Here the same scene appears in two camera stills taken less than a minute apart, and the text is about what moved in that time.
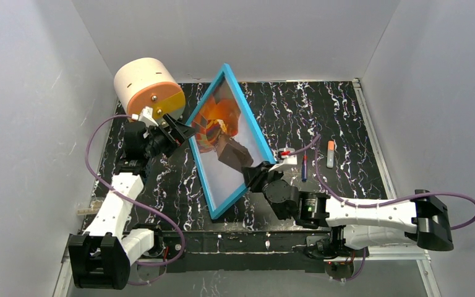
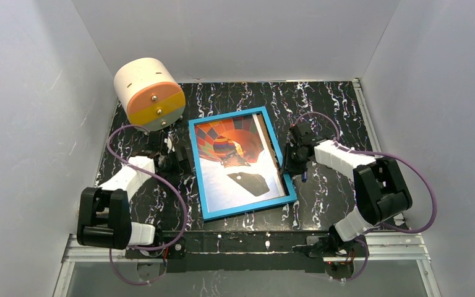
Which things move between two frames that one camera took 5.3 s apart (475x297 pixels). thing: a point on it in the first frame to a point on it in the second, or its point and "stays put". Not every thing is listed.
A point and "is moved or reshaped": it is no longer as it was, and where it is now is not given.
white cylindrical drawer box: x=147 y=82 stays put
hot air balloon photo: x=224 y=145 is moved or reshaped
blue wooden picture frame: x=195 y=122 to x=207 y=215
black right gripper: x=256 y=175 to x=288 y=156
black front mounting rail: x=282 y=252 stays put
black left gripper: x=170 y=132 to x=180 y=159
